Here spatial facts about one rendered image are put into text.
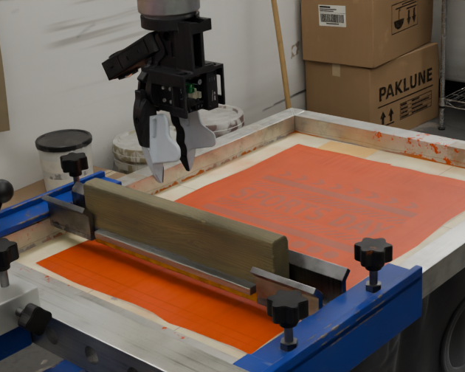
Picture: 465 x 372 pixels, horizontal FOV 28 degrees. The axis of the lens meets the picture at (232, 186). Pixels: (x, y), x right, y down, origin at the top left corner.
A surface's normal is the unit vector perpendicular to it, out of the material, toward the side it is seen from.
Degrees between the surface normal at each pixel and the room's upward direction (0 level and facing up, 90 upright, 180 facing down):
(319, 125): 90
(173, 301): 0
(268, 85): 90
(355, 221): 0
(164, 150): 82
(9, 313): 90
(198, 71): 91
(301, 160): 0
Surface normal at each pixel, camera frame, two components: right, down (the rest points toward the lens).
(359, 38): -0.61, 0.33
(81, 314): -0.06, -0.93
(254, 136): 0.74, 0.21
